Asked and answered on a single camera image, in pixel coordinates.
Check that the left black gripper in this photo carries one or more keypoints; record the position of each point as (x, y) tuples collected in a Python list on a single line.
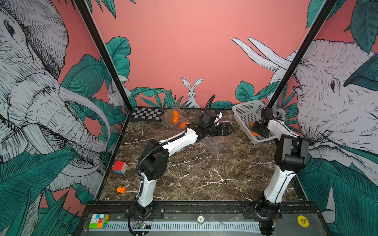
[(227, 132)]

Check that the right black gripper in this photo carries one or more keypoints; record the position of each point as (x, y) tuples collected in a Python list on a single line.
[(255, 127)]

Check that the white perforated plastic basket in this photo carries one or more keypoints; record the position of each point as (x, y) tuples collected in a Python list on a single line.
[(247, 113)]

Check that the clear clamshell container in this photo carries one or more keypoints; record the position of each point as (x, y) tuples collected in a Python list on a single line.
[(167, 117), (177, 125), (219, 143)]

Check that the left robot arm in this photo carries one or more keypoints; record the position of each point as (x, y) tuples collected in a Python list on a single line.
[(153, 162)]

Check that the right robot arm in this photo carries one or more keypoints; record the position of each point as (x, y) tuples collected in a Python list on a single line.
[(290, 157)]

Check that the black white checkerboard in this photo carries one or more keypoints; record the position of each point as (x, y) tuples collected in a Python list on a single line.
[(147, 114)]

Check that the yellow round sticker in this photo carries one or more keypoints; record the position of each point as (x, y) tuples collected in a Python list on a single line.
[(303, 221)]

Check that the rubik cube on table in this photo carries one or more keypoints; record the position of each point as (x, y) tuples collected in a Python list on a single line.
[(120, 167)]

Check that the small orange block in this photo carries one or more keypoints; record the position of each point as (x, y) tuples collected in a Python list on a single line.
[(121, 189)]

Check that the colourful rubik cube front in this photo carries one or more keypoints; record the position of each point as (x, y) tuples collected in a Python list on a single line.
[(99, 221)]

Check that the right black frame post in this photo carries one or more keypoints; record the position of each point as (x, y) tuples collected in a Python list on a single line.
[(321, 17)]

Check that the black frame post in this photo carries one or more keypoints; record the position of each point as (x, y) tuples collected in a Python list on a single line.
[(86, 15), (321, 17)]

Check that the black front rail frame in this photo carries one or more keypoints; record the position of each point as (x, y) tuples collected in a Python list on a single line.
[(284, 223)]

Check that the left black frame post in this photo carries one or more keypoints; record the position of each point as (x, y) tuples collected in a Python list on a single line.
[(86, 15)]

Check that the white slotted cable duct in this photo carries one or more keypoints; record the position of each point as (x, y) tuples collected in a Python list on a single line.
[(187, 226)]

